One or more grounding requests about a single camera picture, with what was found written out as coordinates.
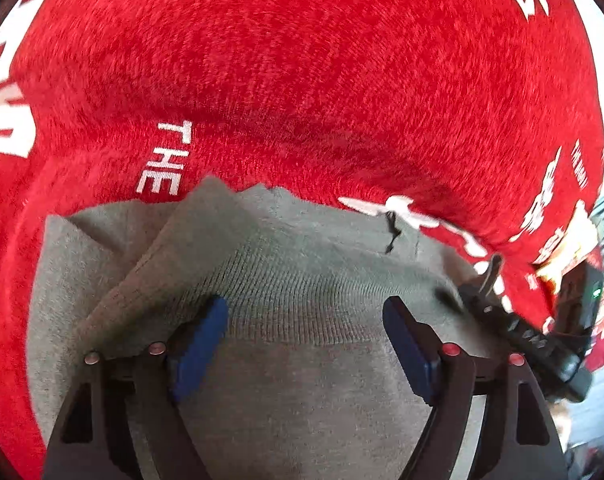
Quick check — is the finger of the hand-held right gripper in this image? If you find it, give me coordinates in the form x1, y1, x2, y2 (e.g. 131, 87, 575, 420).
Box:
457, 254, 565, 367

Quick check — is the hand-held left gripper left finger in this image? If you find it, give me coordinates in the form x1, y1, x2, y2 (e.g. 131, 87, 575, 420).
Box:
42, 295, 230, 480

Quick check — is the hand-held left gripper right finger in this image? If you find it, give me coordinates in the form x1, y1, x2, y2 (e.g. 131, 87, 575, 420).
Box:
382, 295, 569, 480

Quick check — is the grey knit sweater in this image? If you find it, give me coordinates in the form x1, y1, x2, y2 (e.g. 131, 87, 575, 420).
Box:
26, 176, 513, 480

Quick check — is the small black sweater tag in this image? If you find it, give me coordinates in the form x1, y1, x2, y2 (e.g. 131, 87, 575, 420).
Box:
384, 211, 404, 255

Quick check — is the red printed blanket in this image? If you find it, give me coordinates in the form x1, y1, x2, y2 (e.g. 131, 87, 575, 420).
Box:
0, 0, 604, 480

